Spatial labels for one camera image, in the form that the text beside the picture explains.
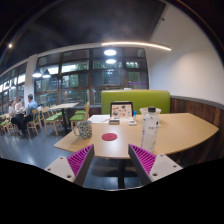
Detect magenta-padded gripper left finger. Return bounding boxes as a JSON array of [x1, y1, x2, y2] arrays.
[[44, 143, 96, 187]]

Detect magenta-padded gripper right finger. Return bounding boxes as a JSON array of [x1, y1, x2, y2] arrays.
[[127, 143, 184, 186]]

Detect white-labelled clear drink bottle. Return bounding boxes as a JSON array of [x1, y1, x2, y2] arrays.
[[140, 106, 160, 154]]

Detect speckled patterned mug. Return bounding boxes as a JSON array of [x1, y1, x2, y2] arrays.
[[73, 120, 93, 140]]

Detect green-cushioned wooden chairs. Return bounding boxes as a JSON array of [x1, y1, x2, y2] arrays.
[[0, 101, 91, 136]]

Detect flat round red coaster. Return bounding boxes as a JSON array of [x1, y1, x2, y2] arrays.
[[101, 132, 118, 142]]

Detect light wooden dining table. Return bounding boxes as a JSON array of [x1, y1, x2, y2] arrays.
[[49, 102, 80, 133]]

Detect person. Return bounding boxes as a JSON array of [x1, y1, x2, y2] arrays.
[[8, 98, 23, 118], [14, 93, 38, 136]]

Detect white paper sheets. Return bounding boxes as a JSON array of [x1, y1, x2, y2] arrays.
[[87, 114, 111, 124]]

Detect green booth bench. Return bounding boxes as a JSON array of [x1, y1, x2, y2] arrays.
[[100, 89, 171, 116]]

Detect small dark box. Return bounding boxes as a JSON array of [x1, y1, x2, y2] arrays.
[[108, 118, 121, 126]]

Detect sticker-covered black tablet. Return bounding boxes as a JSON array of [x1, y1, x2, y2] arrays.
[[109, 101, 135, 121]]

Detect black cone pendant lamp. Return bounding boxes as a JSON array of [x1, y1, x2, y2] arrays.
[[41, 68, 52, 79], [31, 68, 43, 79]]

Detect round pendant lamp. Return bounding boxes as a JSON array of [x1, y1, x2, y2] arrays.
[[103, 49, 118, 57]]

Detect curved linear ceiling light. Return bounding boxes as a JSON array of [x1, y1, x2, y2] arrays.
[[100, 41, 172, 52]]

